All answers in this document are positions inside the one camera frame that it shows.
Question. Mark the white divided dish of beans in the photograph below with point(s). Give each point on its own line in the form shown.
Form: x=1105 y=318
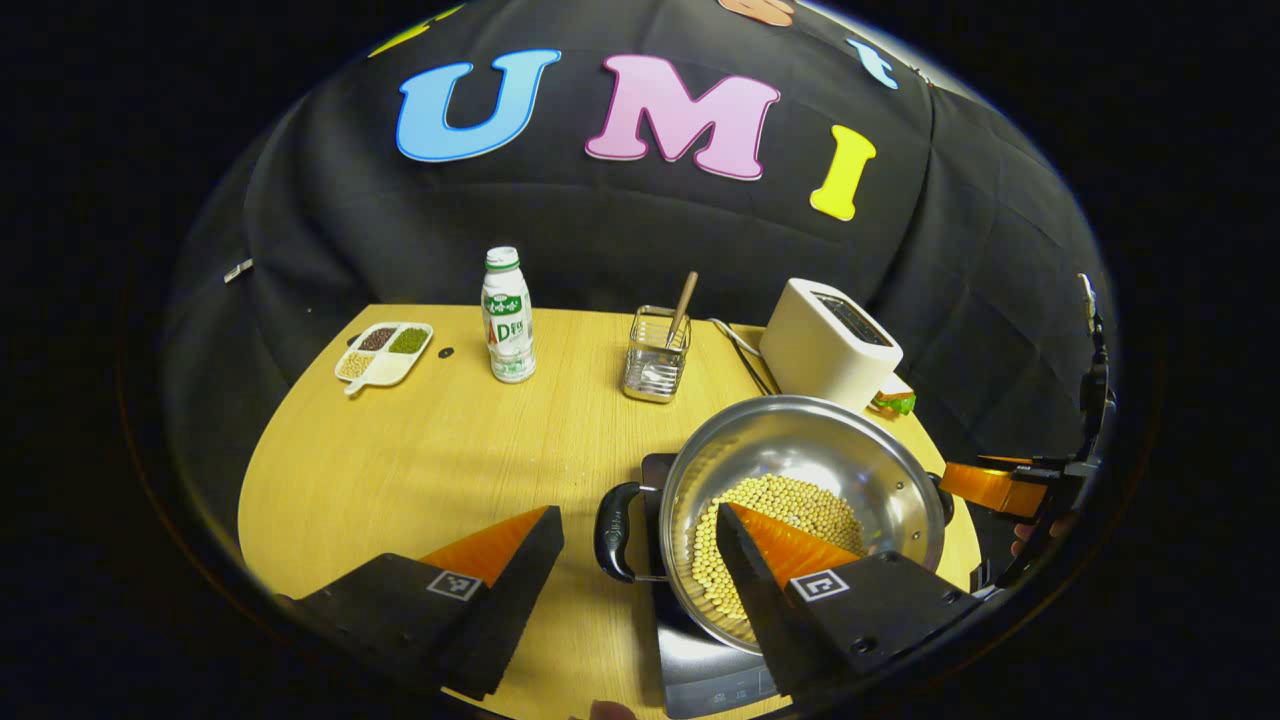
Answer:
x=395 y=365

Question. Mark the white toaster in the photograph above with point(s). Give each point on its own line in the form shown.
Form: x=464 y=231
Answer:
x=810 y=350

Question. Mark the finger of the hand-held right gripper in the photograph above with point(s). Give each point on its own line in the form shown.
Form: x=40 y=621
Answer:
x=985 y=488

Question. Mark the steel pot with soybeans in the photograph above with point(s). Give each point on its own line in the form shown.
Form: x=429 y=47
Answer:
x=800 y=440

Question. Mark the sandwich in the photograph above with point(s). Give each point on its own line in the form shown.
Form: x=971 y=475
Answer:
x=895 y=400

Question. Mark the black backdrop cloth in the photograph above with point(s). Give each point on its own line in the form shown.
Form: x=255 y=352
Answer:
x=600 y=240

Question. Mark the black induction cooktop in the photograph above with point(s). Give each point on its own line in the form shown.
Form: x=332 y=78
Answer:
x=700 y=670

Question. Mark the white bottle with green label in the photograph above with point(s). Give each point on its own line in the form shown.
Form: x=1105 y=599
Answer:
x=508 y=340

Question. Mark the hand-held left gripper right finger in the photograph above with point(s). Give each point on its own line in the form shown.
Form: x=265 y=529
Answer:
x=760 y=610

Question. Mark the silver cloth clip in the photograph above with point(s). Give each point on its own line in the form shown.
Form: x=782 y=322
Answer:
x=238 y=270

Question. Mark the wooden spoon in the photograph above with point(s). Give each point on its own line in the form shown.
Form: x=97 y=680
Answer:
x=686 y=295

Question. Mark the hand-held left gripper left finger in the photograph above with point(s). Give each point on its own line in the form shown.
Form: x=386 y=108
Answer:
x=510 y=610

